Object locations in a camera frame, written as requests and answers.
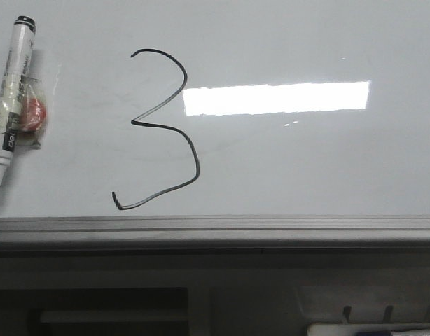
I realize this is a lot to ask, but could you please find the red round magnet taped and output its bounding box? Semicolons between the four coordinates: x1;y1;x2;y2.
17;76;48;150

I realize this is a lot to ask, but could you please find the white whiteboard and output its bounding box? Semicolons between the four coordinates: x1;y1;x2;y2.
0;1;430;217

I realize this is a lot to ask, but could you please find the white black whiteboard marker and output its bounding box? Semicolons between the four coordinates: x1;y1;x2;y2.
0;15;36;186

